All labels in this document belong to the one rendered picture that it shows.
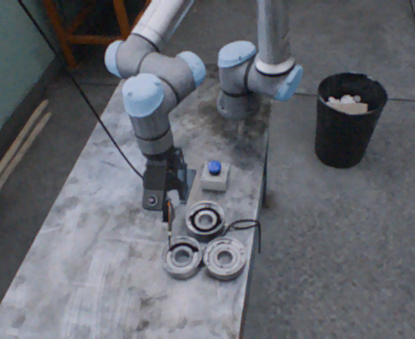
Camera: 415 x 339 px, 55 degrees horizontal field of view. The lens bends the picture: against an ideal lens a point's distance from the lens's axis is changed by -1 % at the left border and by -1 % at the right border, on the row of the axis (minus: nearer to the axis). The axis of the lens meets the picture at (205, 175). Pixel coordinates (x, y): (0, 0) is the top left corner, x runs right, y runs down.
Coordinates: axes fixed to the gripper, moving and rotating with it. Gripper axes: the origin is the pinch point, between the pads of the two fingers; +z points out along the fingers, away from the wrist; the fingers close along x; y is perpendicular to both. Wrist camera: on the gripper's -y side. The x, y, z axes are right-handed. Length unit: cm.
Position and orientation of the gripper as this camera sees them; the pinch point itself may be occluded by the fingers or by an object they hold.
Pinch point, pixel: (169, 207)
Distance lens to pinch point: 98.2
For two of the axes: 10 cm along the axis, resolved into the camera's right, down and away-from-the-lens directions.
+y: 1.9, -7.6, 6.2
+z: 0.9, 6.4, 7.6
